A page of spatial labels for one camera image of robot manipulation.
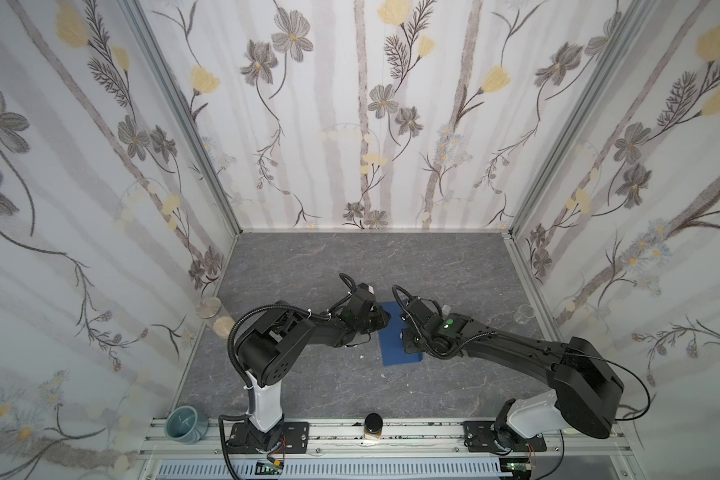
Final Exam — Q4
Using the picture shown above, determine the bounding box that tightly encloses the black cylinder on rail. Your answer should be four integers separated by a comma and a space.
363, 412, 384, 440

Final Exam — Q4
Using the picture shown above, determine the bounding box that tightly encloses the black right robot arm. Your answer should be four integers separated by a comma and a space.
398, 297, 624, 454

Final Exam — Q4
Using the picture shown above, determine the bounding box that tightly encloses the aluminium mounting rail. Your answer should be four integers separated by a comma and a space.
137, 418, 633, 460

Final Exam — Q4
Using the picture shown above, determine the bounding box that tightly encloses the white perforated cable duct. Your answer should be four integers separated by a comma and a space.
152, 458, 511, 479

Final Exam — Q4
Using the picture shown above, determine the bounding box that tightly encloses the teal cup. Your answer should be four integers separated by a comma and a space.
164, 405, 209, 445

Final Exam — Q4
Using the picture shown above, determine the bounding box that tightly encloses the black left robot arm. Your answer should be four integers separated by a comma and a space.
227, 284, 390, 453

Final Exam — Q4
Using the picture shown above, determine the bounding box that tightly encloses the clear glass cup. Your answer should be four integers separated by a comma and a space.
513, 304, 536, 325

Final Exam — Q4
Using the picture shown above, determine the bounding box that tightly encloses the black corrugated cable hose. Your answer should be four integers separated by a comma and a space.
226, 303, 313, 385

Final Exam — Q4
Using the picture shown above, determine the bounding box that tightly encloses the glass jar with cork lid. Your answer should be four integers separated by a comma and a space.
196, 296, 236, 340

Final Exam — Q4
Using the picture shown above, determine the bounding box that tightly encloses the dark blue envelope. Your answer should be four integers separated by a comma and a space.
378, 301, 423, 367

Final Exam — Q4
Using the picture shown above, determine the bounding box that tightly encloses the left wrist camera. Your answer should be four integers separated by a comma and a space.
358, 283, 375, 295

